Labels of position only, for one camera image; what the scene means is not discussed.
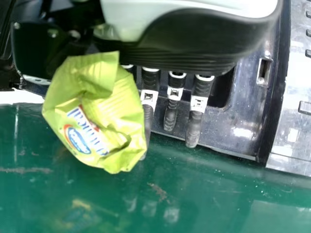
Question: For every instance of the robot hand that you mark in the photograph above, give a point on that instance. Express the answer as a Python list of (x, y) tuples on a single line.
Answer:
[(189, 36)]

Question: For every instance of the yellow-green biscuit packet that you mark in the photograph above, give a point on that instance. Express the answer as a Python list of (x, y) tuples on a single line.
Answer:
[(97, 116)]

